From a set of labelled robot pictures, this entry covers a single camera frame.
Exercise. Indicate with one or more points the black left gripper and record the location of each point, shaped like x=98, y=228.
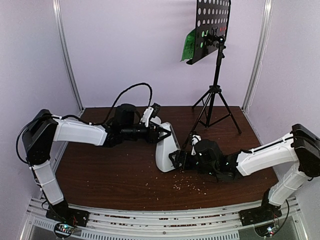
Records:
x=154, y=139

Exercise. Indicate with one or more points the aluminium frame post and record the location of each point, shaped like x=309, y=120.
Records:
x=260, y=51
x=65, y=52

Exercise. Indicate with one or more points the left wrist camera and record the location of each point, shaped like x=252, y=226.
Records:
x=150, y=115

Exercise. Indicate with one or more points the right round circuit board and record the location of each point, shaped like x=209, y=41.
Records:
x=268, y=229

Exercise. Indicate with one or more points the clear metronome cover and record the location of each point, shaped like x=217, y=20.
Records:
x=174, y=137

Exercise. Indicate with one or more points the white metronome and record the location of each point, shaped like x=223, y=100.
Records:
x=163, y=149

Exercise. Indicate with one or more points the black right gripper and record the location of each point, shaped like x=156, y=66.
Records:
x=184, y=160

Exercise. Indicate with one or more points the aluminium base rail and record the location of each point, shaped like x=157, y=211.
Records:
x=217, y=223

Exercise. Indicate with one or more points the green sheet booklet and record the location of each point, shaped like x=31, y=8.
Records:
x=189, y=46

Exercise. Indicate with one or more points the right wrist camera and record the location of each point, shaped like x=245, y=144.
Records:
x=194, y=140

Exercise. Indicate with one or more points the right aluminium frame post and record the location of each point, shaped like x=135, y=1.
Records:
x=260, y=51

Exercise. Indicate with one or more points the black music stand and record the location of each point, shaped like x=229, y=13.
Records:
x=211, y=28

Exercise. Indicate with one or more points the left aluminium frame post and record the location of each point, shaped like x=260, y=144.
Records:
x=65, y=52

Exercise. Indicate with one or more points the round circuit board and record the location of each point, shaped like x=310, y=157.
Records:
x=268, y=229
x=63, y=230

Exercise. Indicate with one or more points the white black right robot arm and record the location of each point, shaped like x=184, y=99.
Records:
x=300, y=146

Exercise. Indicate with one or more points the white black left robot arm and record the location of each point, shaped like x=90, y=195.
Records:
x=46, y=128

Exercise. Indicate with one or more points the left round circuit board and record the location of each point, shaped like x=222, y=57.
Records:
x=63, y=230

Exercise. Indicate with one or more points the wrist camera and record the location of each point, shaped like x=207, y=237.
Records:
x=150, y=115
x=194, y=140

